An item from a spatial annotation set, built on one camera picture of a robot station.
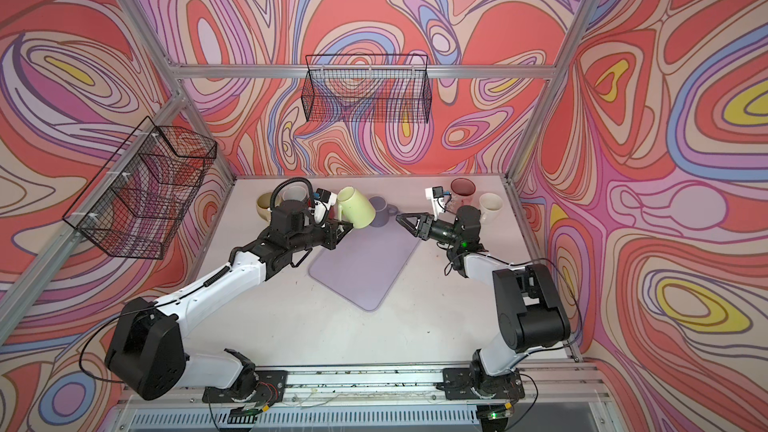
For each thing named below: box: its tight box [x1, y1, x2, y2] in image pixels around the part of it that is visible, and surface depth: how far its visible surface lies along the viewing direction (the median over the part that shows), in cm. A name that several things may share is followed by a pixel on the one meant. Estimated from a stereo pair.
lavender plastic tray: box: [308, 216, 420, 311], surface depth 93 cm
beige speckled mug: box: [256, 192, 272, 222], surface depth 103 cm
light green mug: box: [337, 186, 376, 229], surface depth 79 cm
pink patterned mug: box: [450, 177, 476, 209], surface depth 104 cm
